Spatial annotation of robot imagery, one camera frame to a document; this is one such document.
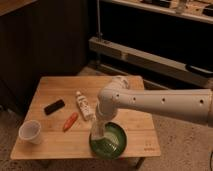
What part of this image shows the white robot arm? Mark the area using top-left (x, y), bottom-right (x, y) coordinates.
top-left (91, 76), bottom-right (213, 140)

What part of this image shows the green ceramic bowl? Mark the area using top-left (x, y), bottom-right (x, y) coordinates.
top-left (89, 122), bottom-right (127, 159)

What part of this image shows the white squeeze bottle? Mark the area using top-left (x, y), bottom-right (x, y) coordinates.
top-left (76, 91), bottom-right (94, 121)

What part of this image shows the black rectangular block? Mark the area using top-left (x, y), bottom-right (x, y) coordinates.
top-left (44, 99), bottom-right (65, 115)

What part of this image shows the wooden table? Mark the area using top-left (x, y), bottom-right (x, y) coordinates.
top-left (11, 76), bottom-right (161, 160)

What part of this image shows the dark wooden cabinet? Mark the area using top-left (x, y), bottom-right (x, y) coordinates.
top-left (0, 0), bottom-right (88, 115)

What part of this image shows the orange toy carrot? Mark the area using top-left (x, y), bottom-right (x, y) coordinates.
top-left (63, 112), bottom-right (78, 132)

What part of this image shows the grey metal shelf frame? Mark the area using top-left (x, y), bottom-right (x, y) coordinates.
top-left (89, 0), bottom-right (213, 89)

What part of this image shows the white paper cup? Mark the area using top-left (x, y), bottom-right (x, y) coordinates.
top-left (18, 120), bottom-right (42, 144)

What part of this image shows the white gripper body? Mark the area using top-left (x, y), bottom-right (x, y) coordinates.
top-left (91, 119), bottom-right (106, 140)

